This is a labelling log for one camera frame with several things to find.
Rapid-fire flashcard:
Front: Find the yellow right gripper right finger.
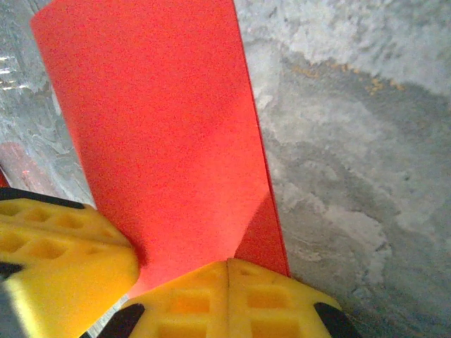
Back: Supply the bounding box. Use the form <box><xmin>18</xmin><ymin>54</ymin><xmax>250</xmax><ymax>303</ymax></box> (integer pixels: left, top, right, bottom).
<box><xmin>228</xmin><ymin>258</ymin><xmax>364</xmax><ymax>338</ymax></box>

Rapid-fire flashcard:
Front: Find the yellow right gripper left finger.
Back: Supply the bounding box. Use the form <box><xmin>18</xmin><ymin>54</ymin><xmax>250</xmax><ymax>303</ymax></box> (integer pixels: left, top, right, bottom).
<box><xmin>80</xmin><ymin>260</ymin><xmax>230</xmax><ymax>338</ymax></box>

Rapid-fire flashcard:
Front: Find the red cloth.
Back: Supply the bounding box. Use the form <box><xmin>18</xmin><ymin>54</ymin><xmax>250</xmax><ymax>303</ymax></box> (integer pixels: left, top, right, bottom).
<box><xmin>30</xmin><ymin>0</ymin><xmax>292</xmax><ymax>293</ymax></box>

